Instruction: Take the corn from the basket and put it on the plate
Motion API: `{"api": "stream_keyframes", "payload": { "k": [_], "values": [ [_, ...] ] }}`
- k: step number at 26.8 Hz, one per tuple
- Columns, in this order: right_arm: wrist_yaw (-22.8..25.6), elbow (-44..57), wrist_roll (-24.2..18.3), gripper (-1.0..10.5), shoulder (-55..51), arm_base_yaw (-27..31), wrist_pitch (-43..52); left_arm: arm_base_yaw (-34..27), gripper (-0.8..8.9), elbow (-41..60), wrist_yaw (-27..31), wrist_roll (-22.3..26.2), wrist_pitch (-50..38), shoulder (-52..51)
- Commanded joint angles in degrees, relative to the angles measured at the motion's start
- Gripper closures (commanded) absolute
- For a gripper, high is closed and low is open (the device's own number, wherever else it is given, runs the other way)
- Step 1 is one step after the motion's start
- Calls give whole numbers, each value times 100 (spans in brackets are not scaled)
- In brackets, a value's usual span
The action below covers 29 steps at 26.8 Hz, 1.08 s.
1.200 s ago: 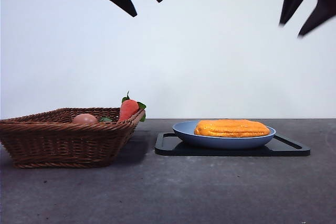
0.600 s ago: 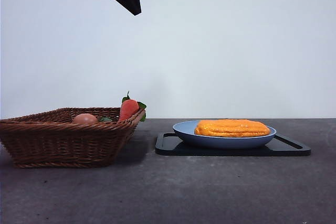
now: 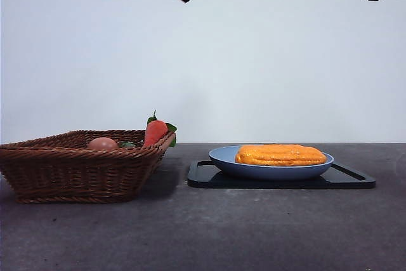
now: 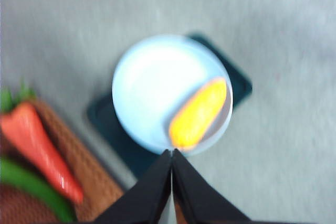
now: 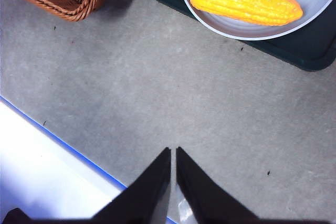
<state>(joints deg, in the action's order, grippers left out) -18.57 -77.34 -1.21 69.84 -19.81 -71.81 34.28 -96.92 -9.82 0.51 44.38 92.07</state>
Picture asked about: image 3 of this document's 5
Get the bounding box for black flat tray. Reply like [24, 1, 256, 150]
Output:
[187, 159, 377, 189]

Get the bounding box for brown wicker basket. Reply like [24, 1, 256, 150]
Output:
[0, 129, 177, 204]

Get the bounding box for yellow-orange corn cob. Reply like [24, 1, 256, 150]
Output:
[235, 143, 327, 167]

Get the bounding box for orange carrot with green leaves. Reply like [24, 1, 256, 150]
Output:
[142, 110, 178, 149]

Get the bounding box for brown egg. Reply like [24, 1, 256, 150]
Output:
[87, 137, 119, 150]

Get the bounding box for blue round plate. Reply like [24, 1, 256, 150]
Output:
[208, 145, 335, 181]

